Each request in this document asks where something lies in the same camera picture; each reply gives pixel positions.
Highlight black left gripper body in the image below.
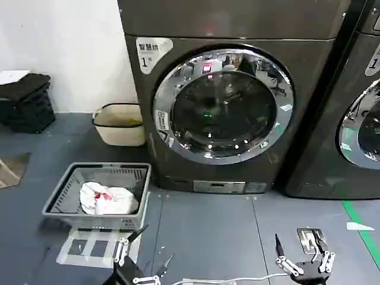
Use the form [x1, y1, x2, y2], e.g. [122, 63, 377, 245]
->
[103, 255, 144, 285]

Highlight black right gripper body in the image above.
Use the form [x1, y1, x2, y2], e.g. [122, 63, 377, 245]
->
[289, 260, 331, 285]

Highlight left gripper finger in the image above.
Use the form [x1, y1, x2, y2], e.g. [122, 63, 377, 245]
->
[132, 253, 175, 284]
[113, 225, 148, 265]

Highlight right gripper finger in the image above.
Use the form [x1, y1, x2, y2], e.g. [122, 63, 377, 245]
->
[311, 230, 336, 274]
[274, 233, 305, 276]

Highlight silver metal floor plate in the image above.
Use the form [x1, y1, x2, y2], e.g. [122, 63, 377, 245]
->
[296, 227, 325, 255]

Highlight white floor marker sheet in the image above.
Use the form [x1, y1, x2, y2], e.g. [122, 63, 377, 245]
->
[55, 227, 143, 268]

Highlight grey plastic laundry basket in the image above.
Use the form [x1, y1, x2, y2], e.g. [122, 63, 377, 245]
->
[41, 161, 152, 233]

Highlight white floor tag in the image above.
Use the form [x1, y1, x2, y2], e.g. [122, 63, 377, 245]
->
[346, 221, 376, 231]

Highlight green floor tape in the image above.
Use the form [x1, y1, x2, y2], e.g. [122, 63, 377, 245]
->
[341, 199, 380, 262]

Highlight white cloth with red print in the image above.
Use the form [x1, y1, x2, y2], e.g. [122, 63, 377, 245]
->
[78, 181, 140, 216]

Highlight grey dryer partly seen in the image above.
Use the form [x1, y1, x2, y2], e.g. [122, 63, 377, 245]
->
[283, 0, 380, 200]

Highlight cream laundry basket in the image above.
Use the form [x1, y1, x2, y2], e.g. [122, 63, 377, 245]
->
[91, 102, 146, 147]

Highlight round glass dryer door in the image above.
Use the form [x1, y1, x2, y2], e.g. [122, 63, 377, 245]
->
[150, 43, 295, 166]
[335, 77, 380, 170]

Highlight brown cardboard piece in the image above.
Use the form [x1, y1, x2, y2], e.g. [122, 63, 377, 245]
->
[0, 152, 32, 189]

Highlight grey dryer with label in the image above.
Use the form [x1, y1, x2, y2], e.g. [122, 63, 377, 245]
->
[117, 0, 369, 195]

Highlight black stacked crates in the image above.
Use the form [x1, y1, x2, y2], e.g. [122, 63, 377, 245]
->
[0, 72, 56, 134]

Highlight white flat sheet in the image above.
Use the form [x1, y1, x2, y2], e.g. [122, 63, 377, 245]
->
[0, 69, 31, 86]

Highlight white cable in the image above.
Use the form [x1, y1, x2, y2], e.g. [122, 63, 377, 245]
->
[178, 273, 293, 285]

